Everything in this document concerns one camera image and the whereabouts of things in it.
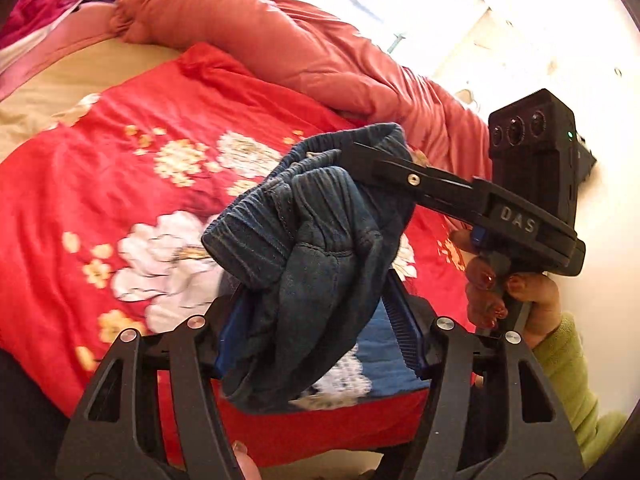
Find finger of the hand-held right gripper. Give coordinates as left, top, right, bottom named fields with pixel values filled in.
left=339, top=140, right=475, bottom=212

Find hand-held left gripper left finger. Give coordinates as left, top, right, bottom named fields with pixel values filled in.
left=55, top=294, right=247, bottom=480

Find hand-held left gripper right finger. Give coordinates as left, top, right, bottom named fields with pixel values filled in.
left=381, top=269, right=587, bottom=480

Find blue pants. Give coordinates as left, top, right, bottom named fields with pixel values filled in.
left=201, top=122, right=432, bottom=413

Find person's right forearm green sleeve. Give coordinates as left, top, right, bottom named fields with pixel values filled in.
left=530, top=312, right=628, bottom=468

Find person's left hand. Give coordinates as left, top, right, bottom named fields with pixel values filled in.
left=231, top=440, right=262, bottom=480

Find person's right hand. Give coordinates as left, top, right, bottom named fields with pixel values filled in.
left=449, top=229, right=562, bottom=351

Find white lace cloth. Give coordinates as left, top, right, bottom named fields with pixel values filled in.
left=292, top=342, right=373, bottom=411

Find orange-pink duvet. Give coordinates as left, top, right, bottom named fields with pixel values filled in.
left=110, top=0, right=493, bottom=186

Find red floral blanket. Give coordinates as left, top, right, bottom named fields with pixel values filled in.
left=0, top=42, right=496, bottom=468

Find beige bed sheet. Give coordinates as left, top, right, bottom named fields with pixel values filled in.
left=0, top=37, right=183, bottom=163

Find pink sheet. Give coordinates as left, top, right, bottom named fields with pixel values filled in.
left=0, top=2, right=131, bottom=103

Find pink floral pillow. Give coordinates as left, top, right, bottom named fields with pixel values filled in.
left=0, top=0, right=118, bottom=76

